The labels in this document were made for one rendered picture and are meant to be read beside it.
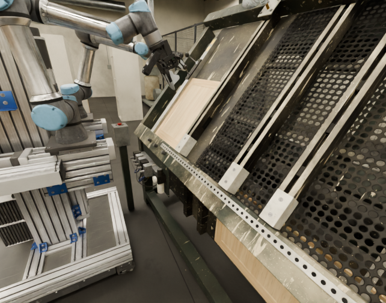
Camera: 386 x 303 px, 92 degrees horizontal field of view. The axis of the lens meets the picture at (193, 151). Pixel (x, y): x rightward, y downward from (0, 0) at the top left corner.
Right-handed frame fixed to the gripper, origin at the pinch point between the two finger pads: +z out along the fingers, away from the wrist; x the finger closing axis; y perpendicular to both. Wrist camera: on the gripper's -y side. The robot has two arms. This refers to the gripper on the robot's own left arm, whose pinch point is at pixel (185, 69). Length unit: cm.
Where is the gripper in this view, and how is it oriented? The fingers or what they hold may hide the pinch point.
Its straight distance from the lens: 163.5
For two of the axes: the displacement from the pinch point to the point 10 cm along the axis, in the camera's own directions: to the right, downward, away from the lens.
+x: -3.5, 9.0, -2.5
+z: 6.2, 4.2, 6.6
